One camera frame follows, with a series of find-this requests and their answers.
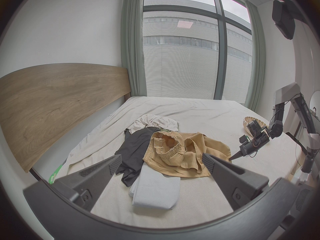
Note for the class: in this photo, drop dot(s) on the tan shorts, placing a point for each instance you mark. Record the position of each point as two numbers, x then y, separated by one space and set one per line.
190 156

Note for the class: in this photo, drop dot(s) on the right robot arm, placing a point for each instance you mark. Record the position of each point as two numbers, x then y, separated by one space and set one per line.
276 128

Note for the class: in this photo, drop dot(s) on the black garment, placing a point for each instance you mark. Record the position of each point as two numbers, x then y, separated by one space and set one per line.
136 146

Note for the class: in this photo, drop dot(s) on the pale grey garment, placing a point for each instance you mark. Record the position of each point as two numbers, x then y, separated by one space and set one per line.
157 191

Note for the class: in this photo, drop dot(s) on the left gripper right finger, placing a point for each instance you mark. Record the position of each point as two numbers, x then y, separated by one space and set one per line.
232 177

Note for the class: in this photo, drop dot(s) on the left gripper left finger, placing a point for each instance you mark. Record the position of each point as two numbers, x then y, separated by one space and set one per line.
92 177

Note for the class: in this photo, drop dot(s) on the round woven basket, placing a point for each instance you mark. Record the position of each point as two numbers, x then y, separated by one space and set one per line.
250 119

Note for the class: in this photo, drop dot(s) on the window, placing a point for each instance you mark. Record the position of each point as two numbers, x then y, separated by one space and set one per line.
185 66

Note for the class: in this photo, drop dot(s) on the green garment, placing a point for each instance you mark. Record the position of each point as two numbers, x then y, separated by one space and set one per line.
165 129

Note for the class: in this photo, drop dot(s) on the white garment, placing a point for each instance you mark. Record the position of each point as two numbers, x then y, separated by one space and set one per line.
160 121

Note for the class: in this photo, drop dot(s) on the grey-green curtain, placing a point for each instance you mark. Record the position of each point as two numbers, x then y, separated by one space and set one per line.
132 46
258 66

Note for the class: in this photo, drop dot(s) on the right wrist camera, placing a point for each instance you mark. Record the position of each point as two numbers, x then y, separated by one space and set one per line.
253 127

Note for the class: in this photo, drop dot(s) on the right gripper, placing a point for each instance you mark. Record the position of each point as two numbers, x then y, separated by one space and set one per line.
252 146

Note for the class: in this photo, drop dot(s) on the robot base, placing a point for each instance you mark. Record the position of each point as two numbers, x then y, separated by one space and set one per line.
303 199

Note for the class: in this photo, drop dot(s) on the bed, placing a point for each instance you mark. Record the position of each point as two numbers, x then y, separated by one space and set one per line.
50 101

